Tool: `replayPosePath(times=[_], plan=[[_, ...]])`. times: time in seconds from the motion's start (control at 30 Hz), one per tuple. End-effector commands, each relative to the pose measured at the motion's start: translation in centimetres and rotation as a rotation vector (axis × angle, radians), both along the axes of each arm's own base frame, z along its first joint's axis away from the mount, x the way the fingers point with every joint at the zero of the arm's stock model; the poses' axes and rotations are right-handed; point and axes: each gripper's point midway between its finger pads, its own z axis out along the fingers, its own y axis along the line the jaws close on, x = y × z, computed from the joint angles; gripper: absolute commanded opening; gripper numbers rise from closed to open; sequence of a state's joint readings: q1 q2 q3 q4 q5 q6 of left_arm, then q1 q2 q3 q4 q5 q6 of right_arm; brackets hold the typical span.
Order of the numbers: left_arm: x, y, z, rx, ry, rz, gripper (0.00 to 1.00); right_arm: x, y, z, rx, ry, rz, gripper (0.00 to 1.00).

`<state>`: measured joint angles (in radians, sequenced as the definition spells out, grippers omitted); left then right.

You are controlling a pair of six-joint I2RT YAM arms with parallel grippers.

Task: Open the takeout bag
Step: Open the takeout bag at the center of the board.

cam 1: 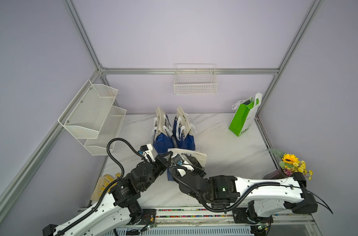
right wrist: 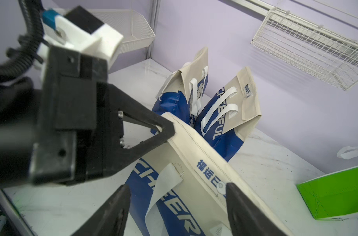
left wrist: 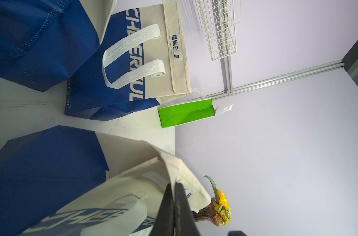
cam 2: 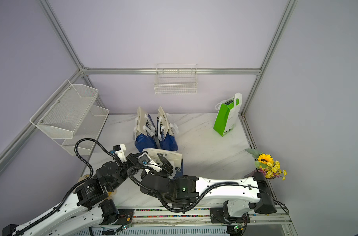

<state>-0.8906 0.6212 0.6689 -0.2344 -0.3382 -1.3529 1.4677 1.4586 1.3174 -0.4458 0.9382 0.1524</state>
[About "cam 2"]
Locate blue beige bag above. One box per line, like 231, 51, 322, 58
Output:
143, 148, 183, 179
133, 107, 157, 152
157, 106, 179, 151

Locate green white takeout bag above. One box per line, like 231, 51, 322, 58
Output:
213, 92, 243, 137

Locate yellow dotted work gloves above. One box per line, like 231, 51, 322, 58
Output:
78, 174, 117, 197

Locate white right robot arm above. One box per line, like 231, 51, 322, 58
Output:
126, 152, 277, 217

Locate sunflower bouquet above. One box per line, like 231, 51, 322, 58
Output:
245, 148, 288, 181

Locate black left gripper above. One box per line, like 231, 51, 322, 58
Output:
108, 151, 147, 192

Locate white wire wall basket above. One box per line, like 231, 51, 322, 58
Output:
154, 64, 198, 95

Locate white mesh two-tier shelf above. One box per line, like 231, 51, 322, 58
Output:
30, 80, 109, 156

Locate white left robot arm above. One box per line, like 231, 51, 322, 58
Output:
2, 138, 140, 236

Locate aluminium frame profiles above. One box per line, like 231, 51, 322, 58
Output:
0, 1, 298, 176

